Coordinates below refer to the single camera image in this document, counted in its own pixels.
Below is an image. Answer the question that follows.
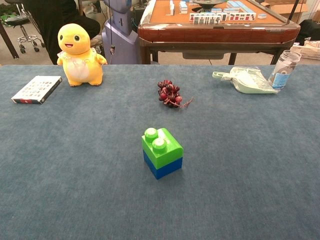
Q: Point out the green toy block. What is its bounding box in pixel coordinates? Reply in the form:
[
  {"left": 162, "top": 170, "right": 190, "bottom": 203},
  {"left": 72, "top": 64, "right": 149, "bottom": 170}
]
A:
[{"left": 141, "top": 127, "right": 184, "bottom": 169}]

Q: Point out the blue toy block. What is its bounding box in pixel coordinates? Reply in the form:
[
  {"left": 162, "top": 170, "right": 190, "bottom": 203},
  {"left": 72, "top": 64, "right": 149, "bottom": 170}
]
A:
[{"left": 142, "top": 149, "right": 183, "bottom": 180}]

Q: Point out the dark red grape bunch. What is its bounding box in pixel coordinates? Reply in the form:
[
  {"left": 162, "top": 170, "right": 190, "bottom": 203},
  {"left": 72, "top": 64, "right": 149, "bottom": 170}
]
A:
[{"left": 157, "top": 79, "right": 194, "bottom": 109}]

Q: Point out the blue felt tablecloth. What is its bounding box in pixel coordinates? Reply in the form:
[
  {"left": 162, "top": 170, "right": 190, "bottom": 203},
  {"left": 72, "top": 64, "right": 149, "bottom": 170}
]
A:
[{"left": 0, "top": 64, "right": 320, "bottom": 240}]

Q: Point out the lavender blue machine base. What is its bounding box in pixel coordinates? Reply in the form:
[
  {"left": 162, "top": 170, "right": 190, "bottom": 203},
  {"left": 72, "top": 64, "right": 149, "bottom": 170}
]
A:
[{"left": 101, "top": 0, "right": 141, "bottom": 65}]

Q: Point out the pale green wrapped dustpan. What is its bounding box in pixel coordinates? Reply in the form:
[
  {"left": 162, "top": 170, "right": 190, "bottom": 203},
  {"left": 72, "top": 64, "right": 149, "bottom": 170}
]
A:
[{"left": 212, "top": 66, "right": 280, "bottom": 95}]

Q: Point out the yellow plush toy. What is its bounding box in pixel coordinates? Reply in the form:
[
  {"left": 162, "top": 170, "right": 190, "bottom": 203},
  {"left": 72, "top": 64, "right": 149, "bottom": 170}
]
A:
[{"left": 56, "top": 23, "right": 108, "bottom": 87}]

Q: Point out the brown mahjong table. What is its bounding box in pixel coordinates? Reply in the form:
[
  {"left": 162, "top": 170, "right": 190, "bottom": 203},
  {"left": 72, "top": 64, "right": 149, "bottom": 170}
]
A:
[{"left": 137, "top": 0, "right": 301, "bottom": 66}]

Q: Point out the standing mahjong tile row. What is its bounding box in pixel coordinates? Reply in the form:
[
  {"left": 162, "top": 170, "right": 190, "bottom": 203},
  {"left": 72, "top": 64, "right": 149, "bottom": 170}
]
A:
[{"left": 189, "top": 12, "right": 228, "bottom": 25}]

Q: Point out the white printed book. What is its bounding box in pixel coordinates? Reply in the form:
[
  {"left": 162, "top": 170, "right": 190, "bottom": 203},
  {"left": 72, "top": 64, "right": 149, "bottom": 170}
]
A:
[{"left": 10, "top": 75, "right": 63, "bottom": 105}]

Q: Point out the red printed mahjong tile row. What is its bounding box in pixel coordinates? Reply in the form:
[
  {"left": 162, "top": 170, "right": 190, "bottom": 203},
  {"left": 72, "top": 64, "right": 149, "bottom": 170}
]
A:
[{"left": 227, "top": 12, "right": 257, "bottom": 22}]

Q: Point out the clear bottle blue label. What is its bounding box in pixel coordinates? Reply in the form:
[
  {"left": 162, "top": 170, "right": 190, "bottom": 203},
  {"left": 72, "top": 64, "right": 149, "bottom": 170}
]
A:
[{"left": 267, "top": 49, "right": 302, "bottom": 90}]

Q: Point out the person in black clothes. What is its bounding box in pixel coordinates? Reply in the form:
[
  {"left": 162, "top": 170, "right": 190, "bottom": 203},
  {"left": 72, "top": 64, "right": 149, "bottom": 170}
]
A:
[{"left": 24, "top": 0, "right": 101, "bottom": 65}]

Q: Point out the chrome swivel stool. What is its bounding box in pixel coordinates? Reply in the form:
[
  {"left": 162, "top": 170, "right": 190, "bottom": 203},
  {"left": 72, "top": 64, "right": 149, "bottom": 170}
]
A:
[{"left": 4, "top": 0, "right": 46, "bottom": 54}]

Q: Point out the white plastic basket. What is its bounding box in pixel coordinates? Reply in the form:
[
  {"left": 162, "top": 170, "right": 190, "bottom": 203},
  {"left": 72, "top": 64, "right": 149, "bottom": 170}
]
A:
[{"left": 289, "top": 41, "right": 320, "bottom": 60}]

